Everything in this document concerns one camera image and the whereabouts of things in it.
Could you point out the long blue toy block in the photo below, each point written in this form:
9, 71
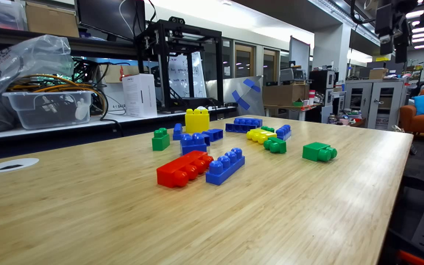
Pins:
226, 167
243, 125

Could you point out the white cardboard box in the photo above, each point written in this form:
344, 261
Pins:
140, 95

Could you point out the small blue toy block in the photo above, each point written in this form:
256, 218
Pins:
214, 134
283, 132
193, 145
177, 132

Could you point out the grey cabinet with glass doors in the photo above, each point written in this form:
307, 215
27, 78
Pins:
375, 103

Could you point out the grey panel with blue tape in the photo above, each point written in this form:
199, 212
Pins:
243, 95

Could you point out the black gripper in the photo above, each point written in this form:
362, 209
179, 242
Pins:
399, 9

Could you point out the long red toy block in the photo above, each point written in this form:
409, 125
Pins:
182, 171

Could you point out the clear plastic bag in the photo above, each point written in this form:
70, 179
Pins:
20, 62

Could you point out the black shelf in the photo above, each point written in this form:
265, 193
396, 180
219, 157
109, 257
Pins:
50, 44

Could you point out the tall yellow toy block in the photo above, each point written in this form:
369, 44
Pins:
197, 121

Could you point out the orange sofa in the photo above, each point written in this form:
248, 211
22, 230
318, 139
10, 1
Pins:
421, 121

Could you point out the black frame 3d printer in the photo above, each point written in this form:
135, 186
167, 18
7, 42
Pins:
182, 40

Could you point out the black monitor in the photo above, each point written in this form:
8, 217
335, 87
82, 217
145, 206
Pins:
109, 16

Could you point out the long yellow toy block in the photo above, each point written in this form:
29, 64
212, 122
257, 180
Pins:
260, 135

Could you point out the small green toy block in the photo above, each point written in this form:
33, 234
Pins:
275, 145
160, 141
268, 129
317, 151

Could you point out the clear plastic container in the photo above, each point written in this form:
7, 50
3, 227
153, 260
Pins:
50, 110

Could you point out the whiteboard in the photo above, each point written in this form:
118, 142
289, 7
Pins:
186, 75

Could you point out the large brown cardboard box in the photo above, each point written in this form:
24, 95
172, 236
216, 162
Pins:
285, 95

